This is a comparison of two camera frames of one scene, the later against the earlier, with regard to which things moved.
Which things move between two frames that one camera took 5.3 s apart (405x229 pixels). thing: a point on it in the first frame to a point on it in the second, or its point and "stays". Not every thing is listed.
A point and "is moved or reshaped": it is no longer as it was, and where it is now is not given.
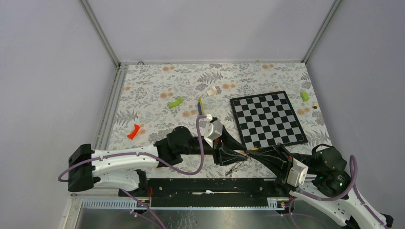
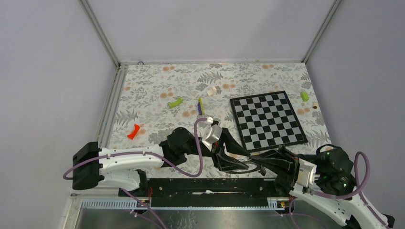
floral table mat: [152, 99] stays
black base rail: [207, 192] stays
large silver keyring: [234, 169] is moved or reshaped
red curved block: [134, 132] stays
